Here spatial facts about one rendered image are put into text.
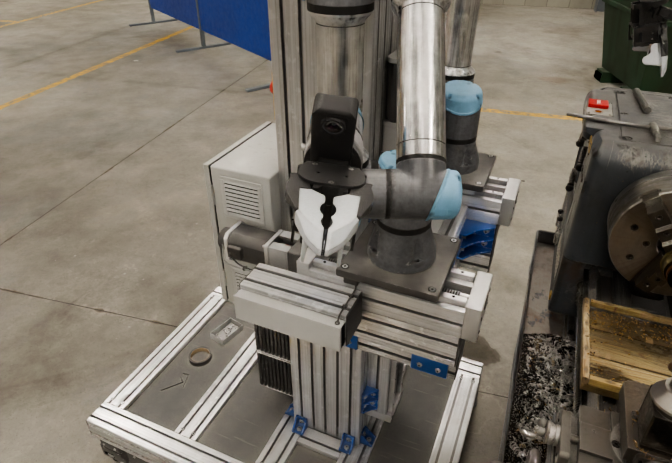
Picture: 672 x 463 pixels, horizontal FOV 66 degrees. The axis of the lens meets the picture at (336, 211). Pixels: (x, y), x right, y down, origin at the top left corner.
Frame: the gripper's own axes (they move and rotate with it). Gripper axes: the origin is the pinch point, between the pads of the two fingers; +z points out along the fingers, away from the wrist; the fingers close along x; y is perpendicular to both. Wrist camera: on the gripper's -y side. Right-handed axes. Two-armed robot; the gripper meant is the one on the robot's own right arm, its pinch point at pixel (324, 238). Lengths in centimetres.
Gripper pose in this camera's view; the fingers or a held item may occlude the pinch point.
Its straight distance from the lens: 47.0
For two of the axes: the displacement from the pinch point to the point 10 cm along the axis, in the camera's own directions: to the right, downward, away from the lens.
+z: -0.4, 5.2, -8.5
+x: -9.9, -1.4, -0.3
